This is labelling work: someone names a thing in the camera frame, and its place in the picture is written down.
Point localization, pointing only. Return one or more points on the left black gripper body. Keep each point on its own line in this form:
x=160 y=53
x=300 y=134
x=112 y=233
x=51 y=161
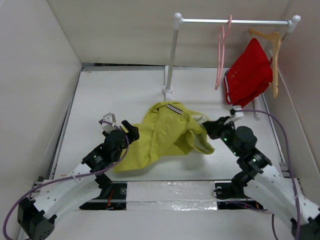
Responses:
x=116 y=157

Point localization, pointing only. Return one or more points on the yellow-green trousers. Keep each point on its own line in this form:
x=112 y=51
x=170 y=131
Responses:
x=167 y=129

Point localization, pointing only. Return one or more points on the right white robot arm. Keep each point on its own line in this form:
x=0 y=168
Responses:
x=260 y=180

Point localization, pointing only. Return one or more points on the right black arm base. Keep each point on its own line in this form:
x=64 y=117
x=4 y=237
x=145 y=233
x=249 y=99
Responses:
x=230 y=194

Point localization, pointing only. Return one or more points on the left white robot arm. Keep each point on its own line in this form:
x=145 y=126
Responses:
x=39 y=215

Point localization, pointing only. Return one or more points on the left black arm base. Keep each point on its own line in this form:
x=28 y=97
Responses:
x=112 y=196

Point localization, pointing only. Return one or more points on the red shorts on hanger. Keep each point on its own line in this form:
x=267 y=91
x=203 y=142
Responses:
x=249 y=76

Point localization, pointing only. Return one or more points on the pink plastic clothes hanger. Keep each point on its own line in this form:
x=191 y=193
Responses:
x=222 y=37

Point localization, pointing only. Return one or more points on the wooden clothes hanger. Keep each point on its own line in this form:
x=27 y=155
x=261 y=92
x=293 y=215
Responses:
x=275 y=39

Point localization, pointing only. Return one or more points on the white metal clothes rack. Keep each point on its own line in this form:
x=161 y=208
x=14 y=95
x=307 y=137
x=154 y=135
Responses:
x=179 y=20

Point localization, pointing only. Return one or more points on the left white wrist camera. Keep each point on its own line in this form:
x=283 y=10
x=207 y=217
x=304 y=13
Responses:
x=108 y=122

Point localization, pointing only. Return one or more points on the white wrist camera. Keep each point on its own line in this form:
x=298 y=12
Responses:
x=108 y=122
x=236 y=113

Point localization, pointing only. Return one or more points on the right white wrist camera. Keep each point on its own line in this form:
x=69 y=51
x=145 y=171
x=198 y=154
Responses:
x=236 y=113

